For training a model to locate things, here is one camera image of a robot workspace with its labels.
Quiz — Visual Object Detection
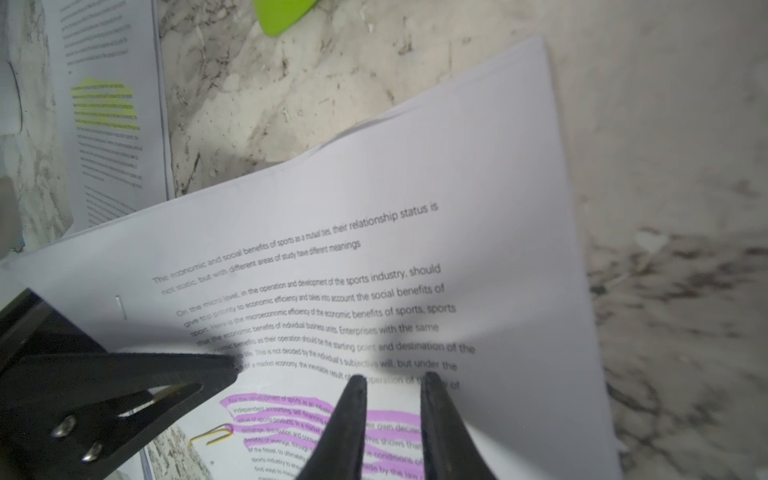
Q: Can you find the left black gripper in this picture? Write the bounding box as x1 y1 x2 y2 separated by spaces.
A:
1 290 238 479

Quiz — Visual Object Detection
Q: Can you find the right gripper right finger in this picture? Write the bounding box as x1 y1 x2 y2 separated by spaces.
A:
420 372 496 480

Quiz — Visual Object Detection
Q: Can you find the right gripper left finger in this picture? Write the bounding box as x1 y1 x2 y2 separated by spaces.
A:
296 375 367 480

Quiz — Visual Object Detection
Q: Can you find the yellow paperclip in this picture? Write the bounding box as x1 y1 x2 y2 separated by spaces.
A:
189 424 234 445

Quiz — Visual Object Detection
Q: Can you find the document with purple highlight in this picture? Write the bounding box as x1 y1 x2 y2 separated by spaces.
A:
8 37 621 479

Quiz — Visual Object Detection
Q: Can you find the document with green highlight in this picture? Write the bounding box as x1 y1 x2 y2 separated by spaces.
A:
43 0 173 232

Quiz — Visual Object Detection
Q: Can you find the green toy trowel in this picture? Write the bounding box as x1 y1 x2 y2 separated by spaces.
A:
253 0 317 37

